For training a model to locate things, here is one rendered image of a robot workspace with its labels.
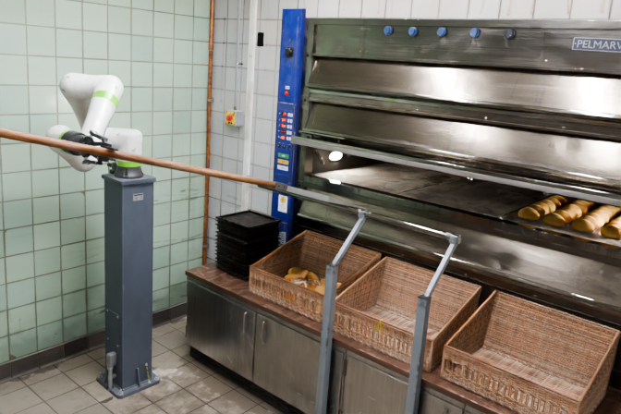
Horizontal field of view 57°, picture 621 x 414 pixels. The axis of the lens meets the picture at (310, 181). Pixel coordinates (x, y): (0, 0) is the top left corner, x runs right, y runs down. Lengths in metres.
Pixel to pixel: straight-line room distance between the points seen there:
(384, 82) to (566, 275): 1.29
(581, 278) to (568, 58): 0.95
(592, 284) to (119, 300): 2.32
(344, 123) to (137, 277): 1.41
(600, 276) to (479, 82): 1.01
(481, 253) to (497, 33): 1.04
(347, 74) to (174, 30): 1.22
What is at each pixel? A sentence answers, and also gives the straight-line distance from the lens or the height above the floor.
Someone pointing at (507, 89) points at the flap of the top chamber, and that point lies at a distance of 2.76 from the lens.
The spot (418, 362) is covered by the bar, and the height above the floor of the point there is 0.67.
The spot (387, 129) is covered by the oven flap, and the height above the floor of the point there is 1.53.
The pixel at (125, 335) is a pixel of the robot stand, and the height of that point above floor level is 0.34.
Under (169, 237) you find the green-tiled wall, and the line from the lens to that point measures 4.01.
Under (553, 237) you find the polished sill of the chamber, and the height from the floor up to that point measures 1.16.
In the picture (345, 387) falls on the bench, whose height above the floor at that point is 0.35.
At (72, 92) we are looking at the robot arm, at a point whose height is 1.64.
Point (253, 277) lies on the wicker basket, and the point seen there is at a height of 0.67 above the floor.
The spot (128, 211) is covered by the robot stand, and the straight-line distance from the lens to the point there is 3.08.
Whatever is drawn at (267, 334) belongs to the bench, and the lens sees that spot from 3.12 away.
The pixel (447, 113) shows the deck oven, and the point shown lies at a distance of 2.88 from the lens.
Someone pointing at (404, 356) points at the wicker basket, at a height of 0.61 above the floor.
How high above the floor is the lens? 1.86
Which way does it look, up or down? 12 degrees down
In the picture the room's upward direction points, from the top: 4 degrees clockwise
